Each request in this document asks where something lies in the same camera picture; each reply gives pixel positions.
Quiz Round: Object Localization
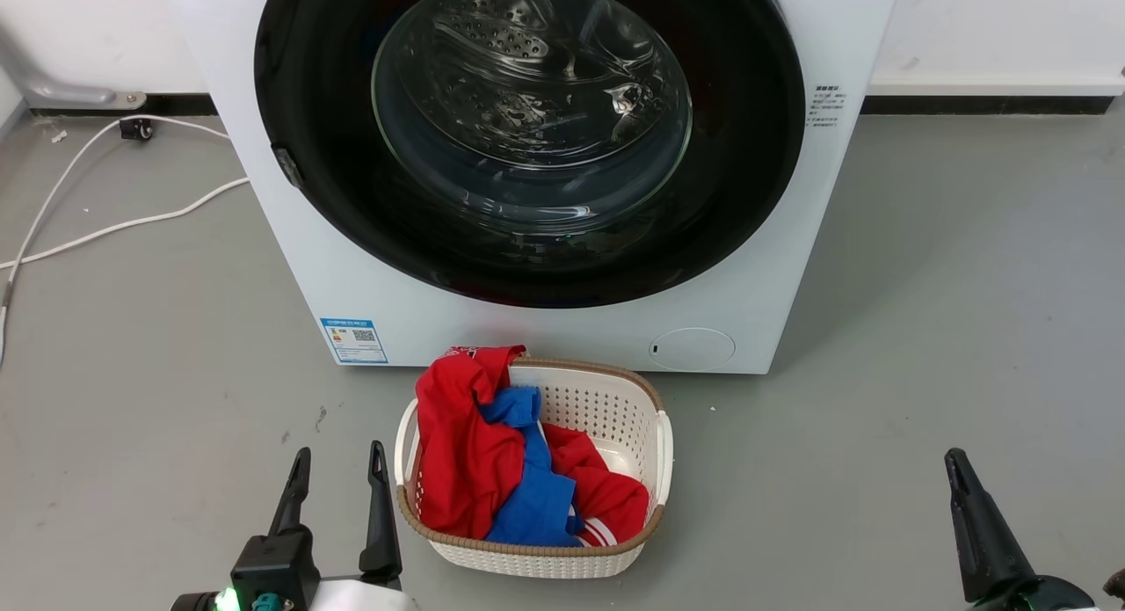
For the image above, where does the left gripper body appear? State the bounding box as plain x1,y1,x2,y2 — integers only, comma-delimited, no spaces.
170,530,425,611

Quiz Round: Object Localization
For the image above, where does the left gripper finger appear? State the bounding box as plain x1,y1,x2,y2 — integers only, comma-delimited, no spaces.
358,440,404,587
266,447,315,542

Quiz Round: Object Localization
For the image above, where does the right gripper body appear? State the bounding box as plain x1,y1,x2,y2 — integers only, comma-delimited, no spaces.
969,574,1100,611

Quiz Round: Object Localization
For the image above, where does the white front-loading washing machine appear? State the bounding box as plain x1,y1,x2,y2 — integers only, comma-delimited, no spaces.
163,0,904,375

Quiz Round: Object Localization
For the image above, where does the black round washing machine door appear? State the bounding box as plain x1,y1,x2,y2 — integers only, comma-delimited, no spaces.
254,0,807,309

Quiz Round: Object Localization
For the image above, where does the steel washing machine drum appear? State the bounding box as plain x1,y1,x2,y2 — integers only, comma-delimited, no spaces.
373,0,693,171

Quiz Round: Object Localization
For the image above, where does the red garment with white stripes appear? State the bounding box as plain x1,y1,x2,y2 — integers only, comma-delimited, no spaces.
415,346,650,548

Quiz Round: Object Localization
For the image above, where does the blue garment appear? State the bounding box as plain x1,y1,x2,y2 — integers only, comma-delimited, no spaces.
477,386,584,548

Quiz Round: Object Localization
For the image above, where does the blue energy label sticker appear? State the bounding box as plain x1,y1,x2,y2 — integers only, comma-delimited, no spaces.
320,317,389,366

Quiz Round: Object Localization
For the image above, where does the white plastic laundry basket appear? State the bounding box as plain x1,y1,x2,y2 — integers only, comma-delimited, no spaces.
394,357,674,580

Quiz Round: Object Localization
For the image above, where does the round white filter cover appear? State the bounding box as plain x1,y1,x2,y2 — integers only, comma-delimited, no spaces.
650,328,737,373

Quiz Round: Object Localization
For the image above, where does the black baseboard strip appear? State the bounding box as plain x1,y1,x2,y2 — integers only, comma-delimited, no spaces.
860,94,1116,116
30,93,218,118

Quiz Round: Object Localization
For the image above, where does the white power cable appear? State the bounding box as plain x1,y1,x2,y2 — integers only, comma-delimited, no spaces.
0,177,251,271

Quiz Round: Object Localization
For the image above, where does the black door handle latch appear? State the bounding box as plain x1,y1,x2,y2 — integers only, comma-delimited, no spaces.
272,143,305,190

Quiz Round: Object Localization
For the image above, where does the long white looping cable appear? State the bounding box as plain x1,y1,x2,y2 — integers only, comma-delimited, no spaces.
0,115,233,367

